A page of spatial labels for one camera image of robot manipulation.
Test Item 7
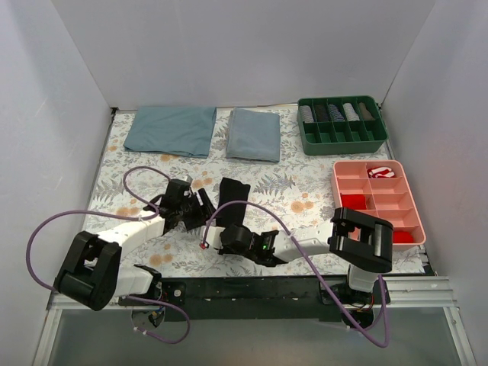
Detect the black underwear beige waistband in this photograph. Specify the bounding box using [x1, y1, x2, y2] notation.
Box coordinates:
[216, 178, 251, 228]

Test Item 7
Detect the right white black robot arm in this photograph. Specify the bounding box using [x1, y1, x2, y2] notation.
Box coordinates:
[207, 207, 393, 303]

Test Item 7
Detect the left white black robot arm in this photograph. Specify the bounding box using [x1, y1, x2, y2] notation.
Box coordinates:
[53, 179, 215, 311]

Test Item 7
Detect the floral patterned table mat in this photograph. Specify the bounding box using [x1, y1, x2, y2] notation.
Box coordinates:
[74, 104, 426, 278]

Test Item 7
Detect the teal folded cloth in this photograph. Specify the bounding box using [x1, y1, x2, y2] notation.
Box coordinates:
[124, 107, 217, 159]

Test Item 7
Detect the grey blue folded cloth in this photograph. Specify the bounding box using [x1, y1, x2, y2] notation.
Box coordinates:
[226, 108, 281, 163]

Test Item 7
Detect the white striped rolled sock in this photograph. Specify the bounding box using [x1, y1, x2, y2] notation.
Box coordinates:
[299, 105, 315, 124]

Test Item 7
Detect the green divided organizer box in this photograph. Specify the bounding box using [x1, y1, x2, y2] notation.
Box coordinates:
[297, 95, 388, 156]

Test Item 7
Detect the pink divided organizer box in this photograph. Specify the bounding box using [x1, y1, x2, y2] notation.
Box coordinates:
[331, 160, 426, 251]

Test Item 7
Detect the red white striped rolled garment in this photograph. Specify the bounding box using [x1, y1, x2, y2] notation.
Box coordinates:
[367, 166, 396, 179]

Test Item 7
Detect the black rolled sock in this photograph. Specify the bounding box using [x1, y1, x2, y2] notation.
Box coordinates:
[313, 104, 329, 122]

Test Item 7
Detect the blue striped rolled sock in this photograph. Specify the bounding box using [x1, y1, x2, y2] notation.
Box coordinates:
[328, 104, 345, 122]

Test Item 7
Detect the grey white rolled sock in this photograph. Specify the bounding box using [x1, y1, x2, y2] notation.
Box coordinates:
[343, 103, 360, 121]

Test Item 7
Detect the brown rolled sock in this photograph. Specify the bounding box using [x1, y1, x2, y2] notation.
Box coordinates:
[358, 102, 374, 120]

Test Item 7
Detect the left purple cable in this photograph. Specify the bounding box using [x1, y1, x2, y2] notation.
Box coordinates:
[25, 166, 191, 344]

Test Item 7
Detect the aluminium frame rail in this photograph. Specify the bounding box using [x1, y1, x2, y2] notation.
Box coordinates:
[47, 276, 458, 310]

